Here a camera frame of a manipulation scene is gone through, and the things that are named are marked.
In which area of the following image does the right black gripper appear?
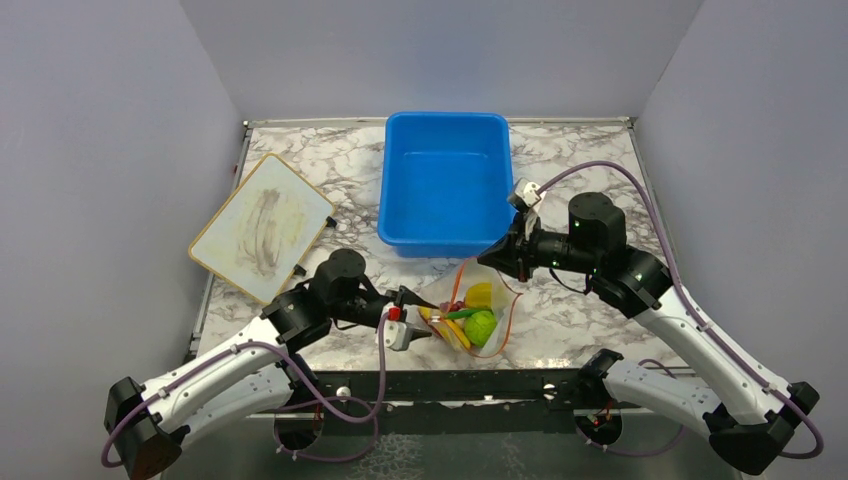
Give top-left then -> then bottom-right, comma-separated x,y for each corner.
478,211 -> 600,283

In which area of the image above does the yellow banana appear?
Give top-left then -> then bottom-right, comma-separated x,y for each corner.
417,307 -> 471,352

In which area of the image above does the green chili pepper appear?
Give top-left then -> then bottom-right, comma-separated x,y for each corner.
444,308 -> 491,320

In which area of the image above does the yellow green starfruit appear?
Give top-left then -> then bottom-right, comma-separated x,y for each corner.
463,282 -> 493,310

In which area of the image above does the purple grape bunch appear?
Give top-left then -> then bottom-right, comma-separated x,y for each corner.
439,300 -> 466,313

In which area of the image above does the clear zip bag orange zipper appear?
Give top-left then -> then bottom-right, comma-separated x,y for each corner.
418,257 -> 520,359

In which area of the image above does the green lime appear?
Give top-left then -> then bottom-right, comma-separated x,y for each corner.
463,312 -> 497,348

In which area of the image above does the blue plastic bin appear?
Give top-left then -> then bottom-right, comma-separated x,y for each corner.
377,111 -> 514,258

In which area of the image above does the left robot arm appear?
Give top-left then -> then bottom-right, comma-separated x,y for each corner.
100,249 -> 434,479

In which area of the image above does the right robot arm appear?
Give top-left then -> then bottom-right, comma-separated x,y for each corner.
479,192 -> 819,475

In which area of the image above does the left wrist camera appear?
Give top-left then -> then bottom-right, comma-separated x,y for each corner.
375,303 -> 415,352

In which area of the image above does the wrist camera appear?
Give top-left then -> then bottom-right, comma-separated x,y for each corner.
507,178 -> 546,241
375,303 -> 415,352

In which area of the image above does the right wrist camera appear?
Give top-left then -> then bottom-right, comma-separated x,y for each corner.
507,178 -> 546,241

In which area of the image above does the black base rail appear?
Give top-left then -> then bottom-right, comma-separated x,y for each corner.
272,368 -> 617,444

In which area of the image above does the white board with wooden frame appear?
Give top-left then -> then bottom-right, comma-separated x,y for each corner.
188,153 -> 336,304

